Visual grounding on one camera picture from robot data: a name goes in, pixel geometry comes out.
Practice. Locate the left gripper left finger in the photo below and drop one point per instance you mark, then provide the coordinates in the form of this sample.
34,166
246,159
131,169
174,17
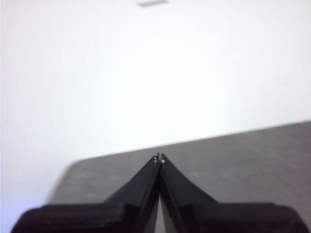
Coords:
126,213

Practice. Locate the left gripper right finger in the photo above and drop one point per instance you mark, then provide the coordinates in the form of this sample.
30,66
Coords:
194,213

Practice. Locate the white wall power socket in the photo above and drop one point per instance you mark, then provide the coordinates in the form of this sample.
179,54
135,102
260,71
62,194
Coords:
152,3

